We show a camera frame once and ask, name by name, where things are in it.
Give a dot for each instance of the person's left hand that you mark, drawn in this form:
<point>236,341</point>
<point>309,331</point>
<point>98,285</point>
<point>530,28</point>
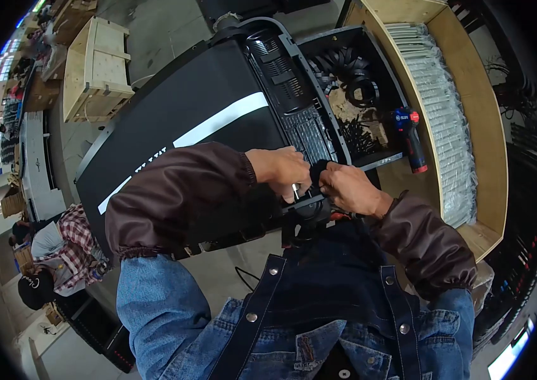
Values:
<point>275,168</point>

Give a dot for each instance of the person's right hand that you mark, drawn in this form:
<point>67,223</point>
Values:
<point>356,190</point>

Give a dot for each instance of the person's right fingers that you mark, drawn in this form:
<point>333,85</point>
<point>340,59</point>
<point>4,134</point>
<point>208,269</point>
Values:
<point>329,192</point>

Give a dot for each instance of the person's right thumb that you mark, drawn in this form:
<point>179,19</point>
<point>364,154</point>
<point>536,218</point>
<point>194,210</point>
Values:
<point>331,172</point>

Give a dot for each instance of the person's left fingers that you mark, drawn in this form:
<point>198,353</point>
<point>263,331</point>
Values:
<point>297,178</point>

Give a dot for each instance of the silver screw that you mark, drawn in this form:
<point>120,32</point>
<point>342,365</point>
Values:
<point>296,191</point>

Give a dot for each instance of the small black plastic part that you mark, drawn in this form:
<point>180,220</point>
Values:
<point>318,173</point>

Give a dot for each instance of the pile of black screws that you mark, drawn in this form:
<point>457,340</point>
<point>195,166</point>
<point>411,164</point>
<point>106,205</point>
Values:
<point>357,137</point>

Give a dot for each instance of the black plastic bin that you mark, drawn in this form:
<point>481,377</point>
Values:
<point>372,95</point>

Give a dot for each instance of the pile of black rings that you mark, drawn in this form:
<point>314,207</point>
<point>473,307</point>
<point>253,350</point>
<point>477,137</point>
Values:
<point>351,76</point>

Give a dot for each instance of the stack of plastic wrapped metal parts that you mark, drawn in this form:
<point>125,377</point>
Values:
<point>444,123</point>

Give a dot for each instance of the black treadmill with white stripe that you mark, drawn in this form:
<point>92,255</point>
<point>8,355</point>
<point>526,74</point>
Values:
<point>192,109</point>

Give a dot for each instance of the person's body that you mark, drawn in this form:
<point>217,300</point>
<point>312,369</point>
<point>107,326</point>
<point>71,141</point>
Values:
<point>297,327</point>

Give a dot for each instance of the large wooden crate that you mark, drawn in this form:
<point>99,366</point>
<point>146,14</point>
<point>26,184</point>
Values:
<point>482,142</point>

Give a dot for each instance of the rack of black parts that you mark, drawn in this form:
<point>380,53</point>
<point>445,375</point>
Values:
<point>529,190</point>

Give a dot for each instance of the small wooden crate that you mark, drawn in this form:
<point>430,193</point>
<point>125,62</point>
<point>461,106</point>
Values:
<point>92,71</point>

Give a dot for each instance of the white workbench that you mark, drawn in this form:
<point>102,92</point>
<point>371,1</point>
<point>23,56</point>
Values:
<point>35,166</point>

